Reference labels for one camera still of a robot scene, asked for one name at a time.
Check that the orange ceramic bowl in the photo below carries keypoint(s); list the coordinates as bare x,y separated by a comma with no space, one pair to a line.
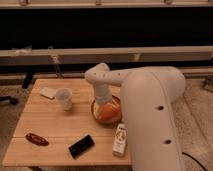
108,113

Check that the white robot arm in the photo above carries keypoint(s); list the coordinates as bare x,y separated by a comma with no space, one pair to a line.
146,95

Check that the small white sponge block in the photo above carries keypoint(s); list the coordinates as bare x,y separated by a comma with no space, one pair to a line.
47,92

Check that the white plastic bottle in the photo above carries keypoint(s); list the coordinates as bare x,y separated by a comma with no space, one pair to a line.
120,140

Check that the black rectangular box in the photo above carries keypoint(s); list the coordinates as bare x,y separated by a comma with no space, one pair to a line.
81,146

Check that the red oval object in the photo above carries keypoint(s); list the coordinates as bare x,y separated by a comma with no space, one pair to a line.
37,140

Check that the black chair base leg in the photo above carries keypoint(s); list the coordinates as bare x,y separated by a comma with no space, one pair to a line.
12,100

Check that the white horizontal rail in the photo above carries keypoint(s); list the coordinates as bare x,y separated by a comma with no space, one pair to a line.
17,57

